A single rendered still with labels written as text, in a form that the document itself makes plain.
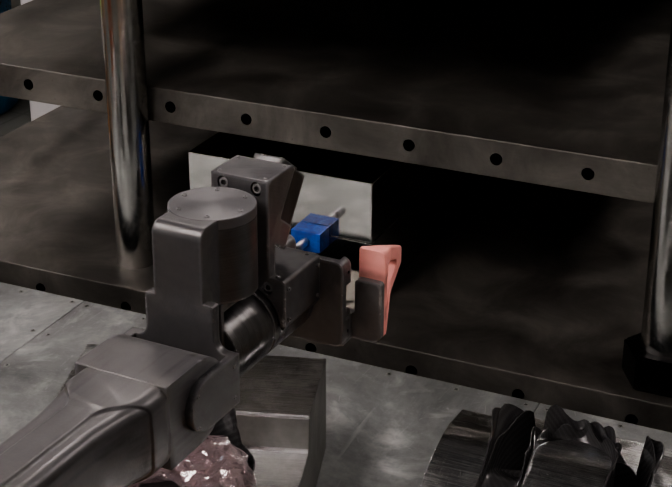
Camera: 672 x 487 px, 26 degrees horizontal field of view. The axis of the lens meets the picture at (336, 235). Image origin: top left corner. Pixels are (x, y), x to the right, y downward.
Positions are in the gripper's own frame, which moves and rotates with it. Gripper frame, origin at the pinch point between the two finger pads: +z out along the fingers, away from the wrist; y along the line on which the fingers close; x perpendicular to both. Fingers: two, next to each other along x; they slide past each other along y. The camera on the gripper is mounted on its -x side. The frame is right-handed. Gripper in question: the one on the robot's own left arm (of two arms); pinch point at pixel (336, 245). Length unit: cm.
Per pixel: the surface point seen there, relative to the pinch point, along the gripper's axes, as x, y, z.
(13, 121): 117, 261, 274
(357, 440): 40, 14, 34
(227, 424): 30.8, 20.9, 17.3
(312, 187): 25, 37, 66
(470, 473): 27.7, -5.7, 15.9
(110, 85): 14, 64, 61
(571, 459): 26.4, -13.7, 20.2
